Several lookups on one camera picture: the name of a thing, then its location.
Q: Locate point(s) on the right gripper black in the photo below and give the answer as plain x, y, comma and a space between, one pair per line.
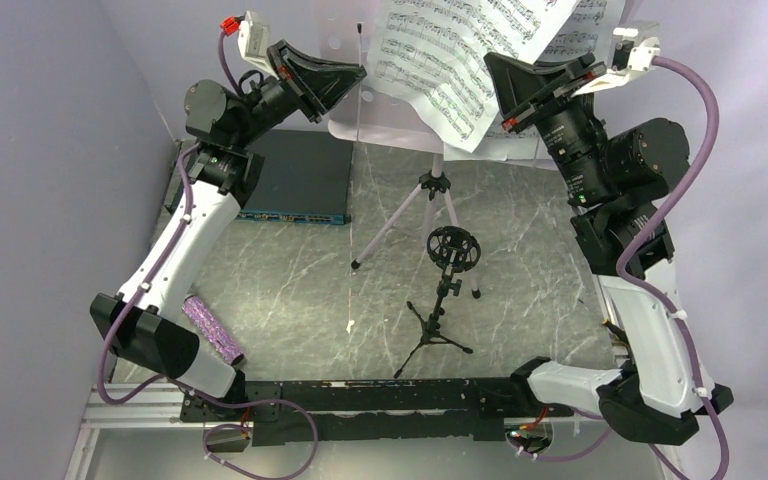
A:
520, 85

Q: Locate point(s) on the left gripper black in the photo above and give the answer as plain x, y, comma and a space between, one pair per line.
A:
314, 85

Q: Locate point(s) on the lilac perforated music stand desk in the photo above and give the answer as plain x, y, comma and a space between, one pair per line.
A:
345, 30

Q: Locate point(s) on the sheet music page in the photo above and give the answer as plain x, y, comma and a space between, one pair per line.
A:
588, 30
430, 54

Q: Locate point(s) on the black microphone tripod with shockmount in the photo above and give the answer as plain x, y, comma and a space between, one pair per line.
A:
453, 250

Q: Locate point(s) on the purple glitter tube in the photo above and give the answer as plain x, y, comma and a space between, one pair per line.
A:
214, 332

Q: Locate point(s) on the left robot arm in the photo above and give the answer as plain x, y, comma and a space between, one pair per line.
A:
138, 323

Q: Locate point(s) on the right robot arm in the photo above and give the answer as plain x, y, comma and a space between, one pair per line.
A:
618, 186

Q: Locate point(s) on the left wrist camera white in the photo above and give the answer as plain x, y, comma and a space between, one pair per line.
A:
253, 38

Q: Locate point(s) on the dark network switch box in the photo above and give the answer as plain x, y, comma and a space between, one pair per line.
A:
286, 176

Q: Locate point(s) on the yellow handled screwdriver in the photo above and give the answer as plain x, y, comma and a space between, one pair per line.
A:
616, 328

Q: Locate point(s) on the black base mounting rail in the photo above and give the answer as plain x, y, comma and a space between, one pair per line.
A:
479, 408

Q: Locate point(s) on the aluminium frame rail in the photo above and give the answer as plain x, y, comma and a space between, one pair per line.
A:
156, 406

